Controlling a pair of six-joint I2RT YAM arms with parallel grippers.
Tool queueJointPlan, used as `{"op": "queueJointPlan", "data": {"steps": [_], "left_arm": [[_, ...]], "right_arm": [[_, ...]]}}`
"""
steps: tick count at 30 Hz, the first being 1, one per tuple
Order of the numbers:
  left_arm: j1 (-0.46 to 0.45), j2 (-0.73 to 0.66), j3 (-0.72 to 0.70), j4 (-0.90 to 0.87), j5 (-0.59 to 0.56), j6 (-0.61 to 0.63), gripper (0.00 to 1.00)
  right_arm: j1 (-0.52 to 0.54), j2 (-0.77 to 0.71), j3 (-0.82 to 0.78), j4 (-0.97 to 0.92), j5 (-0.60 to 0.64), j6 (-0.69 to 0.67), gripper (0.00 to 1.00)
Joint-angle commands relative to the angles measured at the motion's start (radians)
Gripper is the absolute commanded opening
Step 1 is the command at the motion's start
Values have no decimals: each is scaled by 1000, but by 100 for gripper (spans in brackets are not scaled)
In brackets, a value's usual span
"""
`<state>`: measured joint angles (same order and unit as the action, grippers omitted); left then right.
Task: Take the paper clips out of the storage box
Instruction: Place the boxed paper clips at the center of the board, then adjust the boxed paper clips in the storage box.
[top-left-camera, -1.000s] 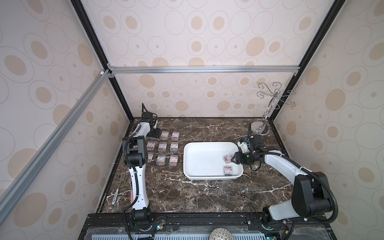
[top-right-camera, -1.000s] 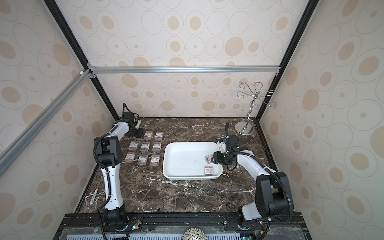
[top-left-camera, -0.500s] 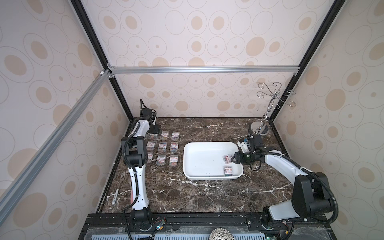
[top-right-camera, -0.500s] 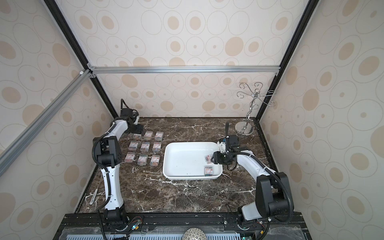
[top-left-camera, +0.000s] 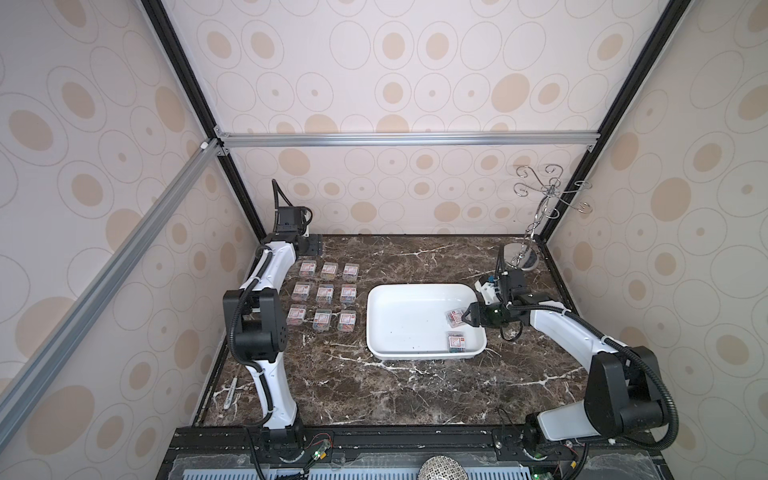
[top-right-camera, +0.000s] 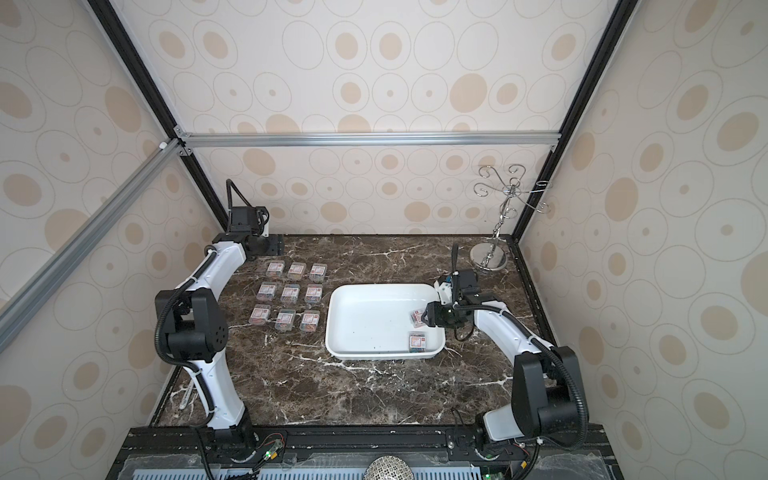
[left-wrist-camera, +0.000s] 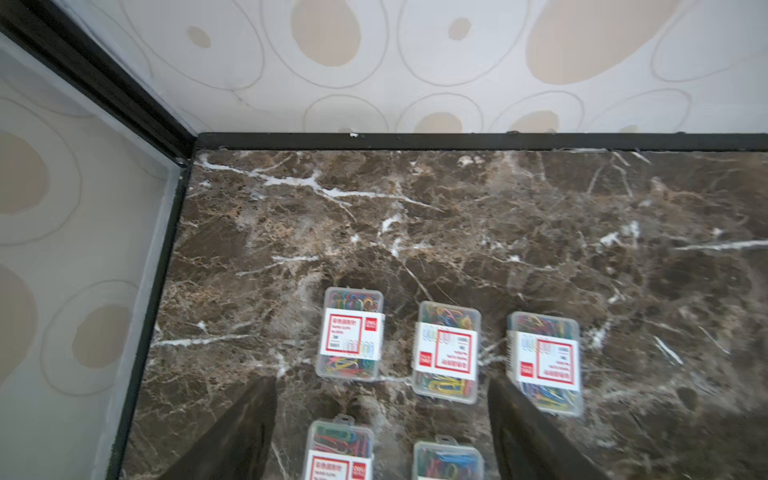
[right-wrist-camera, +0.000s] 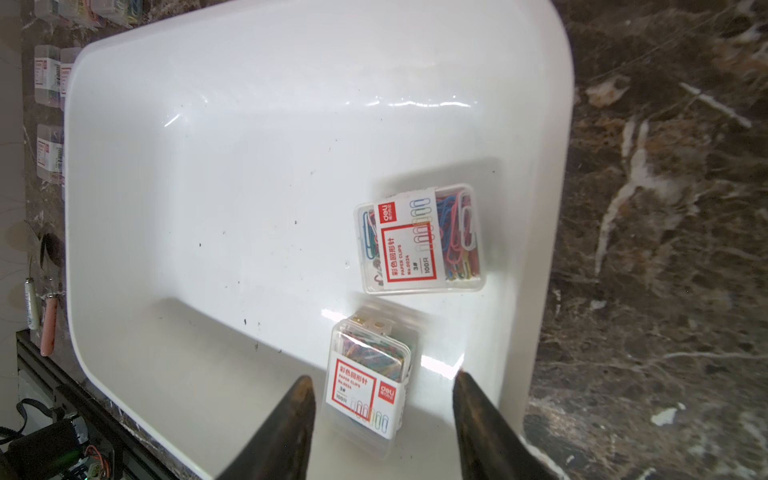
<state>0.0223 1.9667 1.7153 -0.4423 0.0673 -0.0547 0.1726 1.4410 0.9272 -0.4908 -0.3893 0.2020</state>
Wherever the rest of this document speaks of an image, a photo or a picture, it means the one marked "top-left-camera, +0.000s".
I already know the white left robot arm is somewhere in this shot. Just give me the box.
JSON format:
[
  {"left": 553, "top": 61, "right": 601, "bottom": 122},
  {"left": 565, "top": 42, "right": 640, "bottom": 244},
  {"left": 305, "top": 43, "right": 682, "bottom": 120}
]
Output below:
[{"left": 223, "top": 206, "right": 322, "bottom": 430}]

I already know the silver wire hook stand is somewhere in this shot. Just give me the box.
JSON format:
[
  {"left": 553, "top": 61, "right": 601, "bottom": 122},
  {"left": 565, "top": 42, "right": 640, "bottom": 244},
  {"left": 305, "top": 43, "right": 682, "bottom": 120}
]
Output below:
[{"left": 496, "top": 164, "right": 593, "bottom": 272}]

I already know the horizontal aluminium rail back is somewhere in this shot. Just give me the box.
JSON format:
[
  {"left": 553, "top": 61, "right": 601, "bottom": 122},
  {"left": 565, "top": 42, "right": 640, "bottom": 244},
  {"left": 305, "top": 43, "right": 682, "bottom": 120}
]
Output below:
[{"left": 220, "top": 130, "right": 600, "bottom": 149}]

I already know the metal mesh ball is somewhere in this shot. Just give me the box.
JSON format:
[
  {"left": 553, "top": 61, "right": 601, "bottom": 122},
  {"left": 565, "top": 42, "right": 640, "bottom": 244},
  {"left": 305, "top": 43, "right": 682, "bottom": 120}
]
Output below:
[{"left": 417, "top": 455, "right": 469, "bottom": 480}]

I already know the diagonal aluminium rail left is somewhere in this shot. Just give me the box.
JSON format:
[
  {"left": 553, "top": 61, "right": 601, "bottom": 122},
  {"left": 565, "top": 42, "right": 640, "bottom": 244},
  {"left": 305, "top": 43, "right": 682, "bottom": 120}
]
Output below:
[{"left": 1, "top": 138, "right": 223, "bottom": 448}]

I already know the black corner frame post left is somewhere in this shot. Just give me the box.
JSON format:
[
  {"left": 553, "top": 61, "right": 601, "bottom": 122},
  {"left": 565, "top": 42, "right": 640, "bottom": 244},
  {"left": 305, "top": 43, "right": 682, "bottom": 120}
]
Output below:
[{"left": 140, "top": 0, "right": 267, "bottom": 241}]

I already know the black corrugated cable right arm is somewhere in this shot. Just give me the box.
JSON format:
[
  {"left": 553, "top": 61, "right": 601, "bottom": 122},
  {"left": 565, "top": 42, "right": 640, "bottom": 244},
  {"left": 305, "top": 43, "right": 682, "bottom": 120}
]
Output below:
[{"left": 539, "top": 299, "right": 680, "bottom": 451}]

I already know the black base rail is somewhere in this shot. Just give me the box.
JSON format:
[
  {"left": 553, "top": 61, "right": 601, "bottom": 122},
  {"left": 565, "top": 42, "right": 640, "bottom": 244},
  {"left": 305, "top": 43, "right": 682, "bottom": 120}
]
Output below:
[{"left": 157, "top": 423, "right": 673, "bottom": 479}]

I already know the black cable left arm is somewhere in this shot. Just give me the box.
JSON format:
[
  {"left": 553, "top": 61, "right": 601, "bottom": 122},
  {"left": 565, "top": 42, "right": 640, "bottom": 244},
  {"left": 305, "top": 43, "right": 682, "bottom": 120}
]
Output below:
[{"left": 226, "top": 245, "right": 277, "bottom": 427}]

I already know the paper clip box row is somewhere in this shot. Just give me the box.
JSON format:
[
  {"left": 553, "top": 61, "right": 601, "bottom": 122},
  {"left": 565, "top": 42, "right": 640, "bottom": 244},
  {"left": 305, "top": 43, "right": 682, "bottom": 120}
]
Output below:
[
  {"left": 340, "top": 284, "right": 357, "bottom": 305},
  {"left": 337, "top": 310, "right": 357, "bottom": 333}
]

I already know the black corner frame post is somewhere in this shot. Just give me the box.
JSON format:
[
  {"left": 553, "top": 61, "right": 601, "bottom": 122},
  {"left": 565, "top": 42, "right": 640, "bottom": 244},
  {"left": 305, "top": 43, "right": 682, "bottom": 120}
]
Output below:
[
  {"left": 140, "top": 0, "right": 267, "bottom": 241},
  {"left": 538, "top": 0, "right": 692, "bottom": 246}
]

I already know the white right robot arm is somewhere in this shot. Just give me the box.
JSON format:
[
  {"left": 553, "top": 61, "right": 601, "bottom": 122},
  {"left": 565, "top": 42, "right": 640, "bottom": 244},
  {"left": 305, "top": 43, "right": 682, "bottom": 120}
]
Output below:
[{"left": 462, "top": 270, "right": 680, "bottom": 449}]

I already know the white plastic storage tray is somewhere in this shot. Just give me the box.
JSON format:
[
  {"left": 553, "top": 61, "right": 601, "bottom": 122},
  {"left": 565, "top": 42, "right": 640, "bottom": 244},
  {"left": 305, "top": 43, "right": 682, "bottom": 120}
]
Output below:
[{"left": 365, "top": 284, "right": 487, "bottom": 361}]

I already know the black corner frame post right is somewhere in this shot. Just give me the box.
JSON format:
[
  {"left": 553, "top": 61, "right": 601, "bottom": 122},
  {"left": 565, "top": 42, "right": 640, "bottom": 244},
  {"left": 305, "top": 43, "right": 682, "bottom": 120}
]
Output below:
[{"left": 538, "top": 0, "right": 692, "bottom": 246}]

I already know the paper clip box front row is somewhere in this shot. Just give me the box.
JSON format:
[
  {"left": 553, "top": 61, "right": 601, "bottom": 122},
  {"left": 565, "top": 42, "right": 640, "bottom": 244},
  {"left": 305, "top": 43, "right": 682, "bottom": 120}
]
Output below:
[{"left": 337, "top": 310, "right": 357, "bottom": 333}]

